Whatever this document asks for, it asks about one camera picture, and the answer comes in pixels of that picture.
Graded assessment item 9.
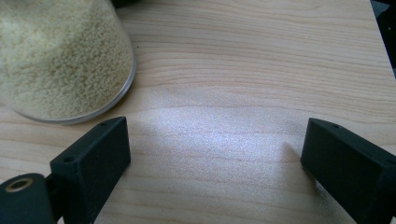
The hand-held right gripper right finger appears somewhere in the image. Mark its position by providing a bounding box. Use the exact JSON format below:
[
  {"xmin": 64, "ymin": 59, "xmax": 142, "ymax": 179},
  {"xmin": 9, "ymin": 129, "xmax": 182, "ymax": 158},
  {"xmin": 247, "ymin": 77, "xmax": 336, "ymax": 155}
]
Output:
[{"xmin": 300, "ymin": 117, "xmax": 396, "ymax": 224}]

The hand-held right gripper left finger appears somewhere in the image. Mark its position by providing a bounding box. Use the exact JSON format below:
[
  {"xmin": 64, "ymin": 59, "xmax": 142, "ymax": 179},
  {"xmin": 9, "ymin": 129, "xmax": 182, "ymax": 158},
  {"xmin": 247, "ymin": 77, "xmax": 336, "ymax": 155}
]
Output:
[{"xmin": 49, "ymin": 116, "xmax": 132, "ymax": 224}]

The clear jar of yellow grains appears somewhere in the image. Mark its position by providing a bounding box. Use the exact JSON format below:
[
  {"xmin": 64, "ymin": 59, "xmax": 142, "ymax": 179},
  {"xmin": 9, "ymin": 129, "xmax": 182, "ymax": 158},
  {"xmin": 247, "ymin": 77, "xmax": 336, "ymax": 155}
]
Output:
[{"xmin": 0, "ymin": 0, "xmax": 138, "ymax": 126}]

